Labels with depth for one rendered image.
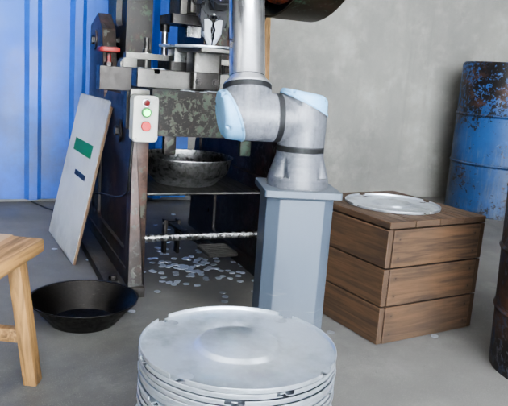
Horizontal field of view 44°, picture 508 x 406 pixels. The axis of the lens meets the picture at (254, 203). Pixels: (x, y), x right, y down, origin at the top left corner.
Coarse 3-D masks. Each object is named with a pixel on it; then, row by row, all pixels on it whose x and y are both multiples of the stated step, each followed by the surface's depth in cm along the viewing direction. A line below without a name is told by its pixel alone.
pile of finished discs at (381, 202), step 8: (352, 200) 195; (360, 200) 196; (368, 200) 197; (376, 200) 195; (384, 200) 196; (392, 200) 197; (400, 200) 198; (408, 200) 202; (416, 200) 203; (368, 208) 183; (376, 208) 185; (384, 208) 186; (392, 208) 187; (400, 208) 187; (408, 208) 188; (416, 208) 190; (424, 208) 191; (432, 208) 192; (440, 208) 190
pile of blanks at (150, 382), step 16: (144, 368) 86; (144, 384) 87; (160, 384) 83; (176, 384) 81; (320, 384) 87; (144, 400) 88; (160, 400) 84; (176, 400) 82; (192, 400) 80; (208, 400) 80; (224, 400) 80; (240, 400) 81; (256, 400) 81; (272, 400) 80; (288, 400) 81; (304, 400) 83; (320, 400) 86
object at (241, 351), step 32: (192, 320) 101; (224, 320) 102; (256, 320) 103; (288, 320) 104; (160, 352) 89; (192, 352) 90; (224, 352) 89; (256, 352) 90; (288, 352) 92; (320, 352) 93; (192, 384) 80; (224, 384) 81; (256, 384) 82; (288, 384) 82
